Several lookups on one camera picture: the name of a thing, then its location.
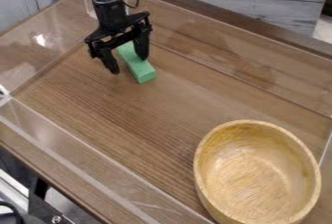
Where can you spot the clear acrylic corner bracket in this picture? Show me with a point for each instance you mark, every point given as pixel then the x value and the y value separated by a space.
pixel 90 9

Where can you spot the black table leg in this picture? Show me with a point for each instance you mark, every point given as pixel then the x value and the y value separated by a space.
pixel 38 189

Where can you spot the green rectangular block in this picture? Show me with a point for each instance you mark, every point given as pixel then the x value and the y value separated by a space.
pixel 139 68

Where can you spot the brown wooden bowl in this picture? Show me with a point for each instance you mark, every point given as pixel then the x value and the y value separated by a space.
pixel 256 174

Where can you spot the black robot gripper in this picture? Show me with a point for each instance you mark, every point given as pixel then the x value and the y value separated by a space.
pixel 118 29

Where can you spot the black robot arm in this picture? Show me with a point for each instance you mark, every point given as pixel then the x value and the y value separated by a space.
pixel 118 29

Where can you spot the black metal base with screw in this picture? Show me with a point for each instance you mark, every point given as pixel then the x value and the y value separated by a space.
pixel 42 213

